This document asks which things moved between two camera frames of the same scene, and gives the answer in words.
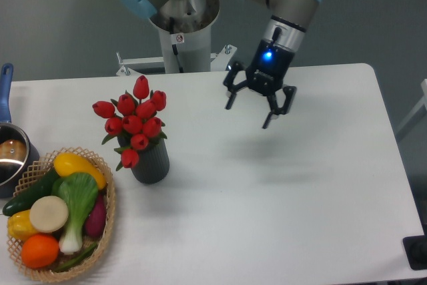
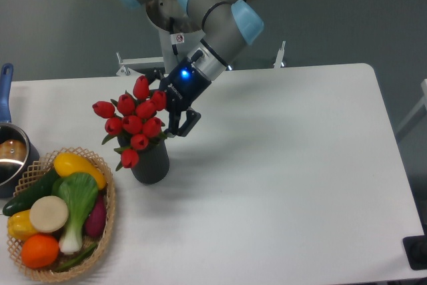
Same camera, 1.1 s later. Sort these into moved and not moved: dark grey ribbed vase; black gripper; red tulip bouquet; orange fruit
Moved: black gripper
Not moved: red tulip bouquet; dark grey ribbed vase; orange fruit
